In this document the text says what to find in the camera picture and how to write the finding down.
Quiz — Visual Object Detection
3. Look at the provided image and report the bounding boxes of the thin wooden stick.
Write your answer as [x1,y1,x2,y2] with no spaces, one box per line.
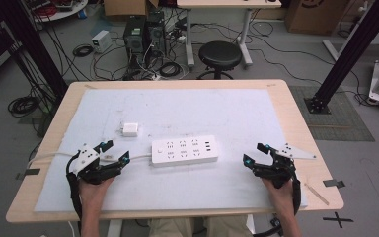
[303,182,331,207]

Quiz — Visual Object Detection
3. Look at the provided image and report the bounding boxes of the coiled black cable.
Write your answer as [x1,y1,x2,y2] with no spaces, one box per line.
[71,43,95,58]
[158,61,183,79]
[7,95,41,119]

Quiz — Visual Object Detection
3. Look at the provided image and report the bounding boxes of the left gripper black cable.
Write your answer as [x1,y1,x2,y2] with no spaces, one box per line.
[65,150,84,222]

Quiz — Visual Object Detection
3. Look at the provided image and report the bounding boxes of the large cardboard box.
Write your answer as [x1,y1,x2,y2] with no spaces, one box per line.
[283,0,350,36]

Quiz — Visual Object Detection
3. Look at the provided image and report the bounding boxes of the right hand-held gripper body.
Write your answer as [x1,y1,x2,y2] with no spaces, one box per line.
[252,142,318,190]

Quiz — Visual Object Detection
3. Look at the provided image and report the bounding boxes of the white charger adapter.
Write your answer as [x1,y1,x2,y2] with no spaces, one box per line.
[119,121,140,138]

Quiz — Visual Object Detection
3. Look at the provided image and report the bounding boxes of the round white table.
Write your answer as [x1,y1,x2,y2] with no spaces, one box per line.
[22,0,90,24]

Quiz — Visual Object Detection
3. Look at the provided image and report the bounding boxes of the black computer tower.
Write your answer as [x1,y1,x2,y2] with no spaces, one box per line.
[145,11,168,57]
[122,15,148,56]

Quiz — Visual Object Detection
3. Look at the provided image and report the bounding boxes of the grey tape piece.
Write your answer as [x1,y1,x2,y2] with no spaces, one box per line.
[322,179,346,190]
[15,168,41,181]

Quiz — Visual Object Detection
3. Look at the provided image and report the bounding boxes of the black aluminium post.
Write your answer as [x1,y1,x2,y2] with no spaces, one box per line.
[303,0,379,115]
[0,0,69,101]

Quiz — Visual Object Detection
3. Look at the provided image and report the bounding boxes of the white foam mat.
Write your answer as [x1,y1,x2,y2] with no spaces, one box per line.
[34,87,309,212]

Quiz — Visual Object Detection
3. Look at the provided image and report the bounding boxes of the grey floor mat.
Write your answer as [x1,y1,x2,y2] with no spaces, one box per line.
[288,85,376,143]

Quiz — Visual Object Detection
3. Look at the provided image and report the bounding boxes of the person's beige trousers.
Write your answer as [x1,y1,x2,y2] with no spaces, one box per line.
[147,214,255,237]

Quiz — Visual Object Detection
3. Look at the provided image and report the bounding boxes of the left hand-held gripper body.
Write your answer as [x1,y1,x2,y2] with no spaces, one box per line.
[71,143,124,186]

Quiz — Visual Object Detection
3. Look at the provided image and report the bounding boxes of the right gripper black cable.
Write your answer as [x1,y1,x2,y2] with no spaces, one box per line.
[259,177,302,237]

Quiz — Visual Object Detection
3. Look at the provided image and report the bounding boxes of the person's right hand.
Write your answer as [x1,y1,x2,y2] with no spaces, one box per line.
[261,177,296,214]

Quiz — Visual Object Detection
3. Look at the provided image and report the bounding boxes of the wooden table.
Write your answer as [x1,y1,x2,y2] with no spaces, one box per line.
[5,78,345,224]

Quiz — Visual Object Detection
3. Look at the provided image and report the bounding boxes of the black round stool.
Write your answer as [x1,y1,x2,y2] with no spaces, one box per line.
[196,39,244,81]

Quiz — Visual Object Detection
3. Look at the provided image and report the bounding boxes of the white power strip cable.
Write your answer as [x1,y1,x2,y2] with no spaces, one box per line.
[26,150,154,170]

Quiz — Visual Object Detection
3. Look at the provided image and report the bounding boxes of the white power strip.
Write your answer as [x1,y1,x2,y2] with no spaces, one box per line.
[150,134,219,168]

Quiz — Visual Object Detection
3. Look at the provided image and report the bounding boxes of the person's left hand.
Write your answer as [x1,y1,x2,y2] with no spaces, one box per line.
[78,177,116,204]

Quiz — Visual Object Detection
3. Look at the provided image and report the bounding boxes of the white desk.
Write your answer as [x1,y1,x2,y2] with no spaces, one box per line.
[176,0,282,69]

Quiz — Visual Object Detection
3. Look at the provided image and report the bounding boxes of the white power supply box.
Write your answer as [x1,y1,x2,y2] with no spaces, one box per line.
[91,29,114,54]

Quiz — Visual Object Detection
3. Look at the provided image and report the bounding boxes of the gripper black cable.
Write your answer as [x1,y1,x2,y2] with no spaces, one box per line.
[259,177,302,237]
[65,150,84,222]

